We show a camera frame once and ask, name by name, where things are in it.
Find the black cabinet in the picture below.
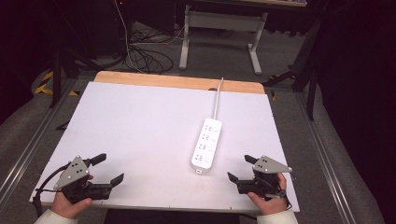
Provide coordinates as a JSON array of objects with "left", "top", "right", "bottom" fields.
[{"left": 88, "top": 0, "right": 135, "bottom": 58}]

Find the white power strip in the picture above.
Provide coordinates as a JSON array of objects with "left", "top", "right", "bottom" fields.
[{"left": 190, "top": 117, "right": 223, "bottom": 175}]

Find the person's dark lap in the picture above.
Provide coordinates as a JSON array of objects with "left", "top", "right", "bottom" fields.
[{"left": 104, "top": 208, "right": 241, "bottom": 224}]

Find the wooden desk top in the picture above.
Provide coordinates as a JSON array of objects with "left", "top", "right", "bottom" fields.
[{"left": 192, "top": 0, "right": 308, "bottom": 8}]

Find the white metal desk frame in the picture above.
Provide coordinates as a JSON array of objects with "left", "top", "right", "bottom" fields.
[{"left": 178, "top": 4, "right": 269, "bottom": 76}]

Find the person's left hand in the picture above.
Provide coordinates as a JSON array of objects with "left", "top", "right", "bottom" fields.
[{"left": 50, "top": 175, "right": 94, "bottom": 219}]

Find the white power strip cable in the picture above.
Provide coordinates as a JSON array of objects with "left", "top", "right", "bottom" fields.
[{"left": 212, "top": 77, "right": 225, "bottom": 120}]

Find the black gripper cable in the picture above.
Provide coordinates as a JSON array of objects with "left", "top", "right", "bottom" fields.
[{"left": 32, "top": 161, "right": 73, "bottom": 218}]

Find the black metal stand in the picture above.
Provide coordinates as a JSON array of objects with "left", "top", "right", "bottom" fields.
[
  {"left": 262, "top": 17, "right": 323, "bottom": 121},
  {"left": 46, "top": 0, "right": 106, "bottom": 109}
]

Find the person's right hand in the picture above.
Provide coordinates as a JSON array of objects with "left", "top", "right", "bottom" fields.
[{"left": 247, "top": 172, "right": 289, "bottom": 217}]

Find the aluminium floor rail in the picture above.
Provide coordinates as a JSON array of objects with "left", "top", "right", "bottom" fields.
[
  {"left": 0, "top": 77, "right": 78, "bottom": 203},
  {"left": 294, "top": 92, "right": 360, "bottom": 224}
]

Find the white board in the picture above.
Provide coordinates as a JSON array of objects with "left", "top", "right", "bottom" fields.
[{"left": 29, "top": 81, "right": 301, "bottom": 214}]

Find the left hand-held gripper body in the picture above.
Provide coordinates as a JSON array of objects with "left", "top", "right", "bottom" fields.
[{"left": 53, "top": 155, "right": 112, "bottom": 205}]

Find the thin white floor cable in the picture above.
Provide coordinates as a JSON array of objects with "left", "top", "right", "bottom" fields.
[{"left": 113, "top": 0, "right": 185, "bottom": 75}]

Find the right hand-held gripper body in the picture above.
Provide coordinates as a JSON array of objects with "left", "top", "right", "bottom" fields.
[{"left": 235, "top": 155, "right": 293, "bottom": 200}]

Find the tangle of black cables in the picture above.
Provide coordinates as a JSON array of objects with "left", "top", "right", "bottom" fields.
[{"left": 123, "top": 27, "right": 175, "bottom": 75}]

